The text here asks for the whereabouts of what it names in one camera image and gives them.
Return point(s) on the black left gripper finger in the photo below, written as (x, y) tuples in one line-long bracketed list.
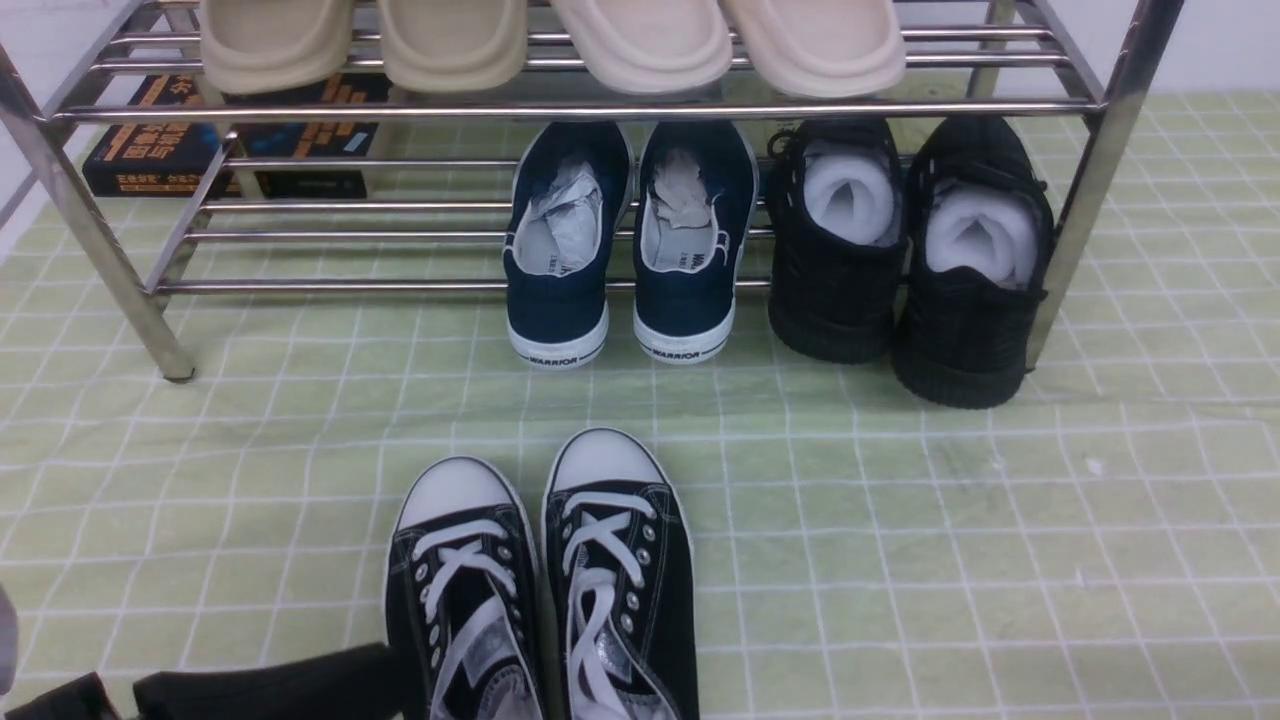
[(362, 682)]

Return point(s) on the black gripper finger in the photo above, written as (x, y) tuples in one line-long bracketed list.
[(85, 698)]

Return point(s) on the black canvas sneaker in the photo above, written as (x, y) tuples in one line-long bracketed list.
[(619, 563), (461, 597)]

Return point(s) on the metal shoe rack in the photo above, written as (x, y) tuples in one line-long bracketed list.
[(1025, 64)]

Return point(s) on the navy sneaker left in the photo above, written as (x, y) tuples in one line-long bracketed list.
[(572, 188)]

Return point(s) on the navy sneaker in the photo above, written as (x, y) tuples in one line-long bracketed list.
[(698, 181), (572, 188)]

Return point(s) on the black orange book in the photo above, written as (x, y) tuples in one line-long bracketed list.
[(168, 160)]

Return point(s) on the navy sneaker right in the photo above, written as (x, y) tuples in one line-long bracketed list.
[(698, 181)]

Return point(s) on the tan slipper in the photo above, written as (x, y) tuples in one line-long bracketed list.
[(254, 47), (445, 47)]

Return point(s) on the tan slipper far left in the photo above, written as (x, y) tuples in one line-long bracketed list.
[(254, 47)]

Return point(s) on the black knit shoe left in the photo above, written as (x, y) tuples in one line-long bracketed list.
[(834, 198)]

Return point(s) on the black knit shoe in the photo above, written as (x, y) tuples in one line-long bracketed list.
[(834, 198), (981, 232)]

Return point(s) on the cream slipper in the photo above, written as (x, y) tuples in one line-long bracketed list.
[(822, 49), (649, 47)]

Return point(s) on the black knit shoe right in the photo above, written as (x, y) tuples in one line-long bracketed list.
[(981, 232)]

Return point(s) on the cream slipper far right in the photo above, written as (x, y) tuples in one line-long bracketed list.
[(822, 49)]

